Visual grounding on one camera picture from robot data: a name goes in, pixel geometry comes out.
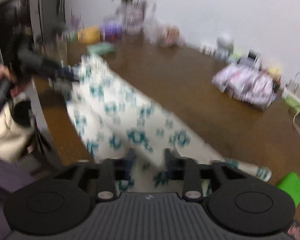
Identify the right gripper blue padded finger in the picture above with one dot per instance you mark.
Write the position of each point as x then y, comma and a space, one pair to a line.
127, 164
174, 165

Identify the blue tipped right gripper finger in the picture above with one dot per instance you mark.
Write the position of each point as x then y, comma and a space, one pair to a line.
66, 73

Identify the white teal floral cloth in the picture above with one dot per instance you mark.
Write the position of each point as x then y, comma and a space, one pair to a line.
111, 117

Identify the person's left hand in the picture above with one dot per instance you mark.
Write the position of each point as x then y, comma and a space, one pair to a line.
6, 74

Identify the clear drinking glass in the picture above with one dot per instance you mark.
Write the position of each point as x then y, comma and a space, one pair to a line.
59, 47

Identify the green folded pouch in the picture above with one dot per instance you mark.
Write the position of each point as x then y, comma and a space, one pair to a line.
101, 48

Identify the yellow mug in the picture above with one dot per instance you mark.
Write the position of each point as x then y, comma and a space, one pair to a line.
89, 35

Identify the purple tissue pack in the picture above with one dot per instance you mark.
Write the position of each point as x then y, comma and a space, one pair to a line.
111, 30

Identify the pink patterned vase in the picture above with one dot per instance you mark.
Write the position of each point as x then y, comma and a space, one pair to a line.
132, 16

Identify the clear plastic snack bag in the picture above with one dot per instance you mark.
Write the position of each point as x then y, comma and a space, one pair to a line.
163, 35

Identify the pink white ruffled dress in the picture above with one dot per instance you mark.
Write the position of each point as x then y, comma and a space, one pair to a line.
246, 84

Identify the bright green box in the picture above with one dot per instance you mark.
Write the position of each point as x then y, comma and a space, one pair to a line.
291, 185

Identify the small grey box with screen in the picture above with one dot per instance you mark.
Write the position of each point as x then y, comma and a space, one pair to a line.
253, 59

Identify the white round desk lamp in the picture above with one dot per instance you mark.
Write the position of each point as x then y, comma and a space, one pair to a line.
225, 47

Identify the white power strip with chargers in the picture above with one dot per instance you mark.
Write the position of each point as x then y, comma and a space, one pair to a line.
291, 93

